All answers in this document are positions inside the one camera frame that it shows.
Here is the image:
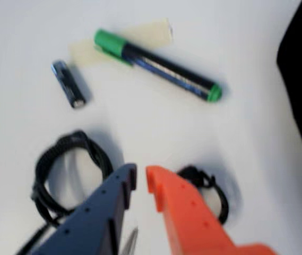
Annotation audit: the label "black bike light red lens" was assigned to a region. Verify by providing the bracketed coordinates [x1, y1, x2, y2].
[177, 165, 231, 226]

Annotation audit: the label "small black battery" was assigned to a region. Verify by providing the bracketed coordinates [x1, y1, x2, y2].
[51, 60, 85, 109]

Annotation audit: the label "black marker green cap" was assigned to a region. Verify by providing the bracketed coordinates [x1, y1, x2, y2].
[93, 28, 223, 103]

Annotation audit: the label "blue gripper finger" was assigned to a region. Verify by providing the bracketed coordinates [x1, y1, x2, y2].
[30, 164, 138, 255]

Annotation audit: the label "black braided USB cable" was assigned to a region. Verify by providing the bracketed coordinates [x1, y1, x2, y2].
[15, 130, 114, 255]

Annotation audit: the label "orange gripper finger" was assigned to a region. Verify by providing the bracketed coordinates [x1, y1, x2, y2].
[145, 165, 276, 255]

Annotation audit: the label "teal handled scissors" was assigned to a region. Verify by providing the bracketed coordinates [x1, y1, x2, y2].
[123, 225, 139, 255]

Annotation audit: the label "wide beige tape strip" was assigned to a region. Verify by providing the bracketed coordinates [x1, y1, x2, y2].
[68, 17, 174, 67]

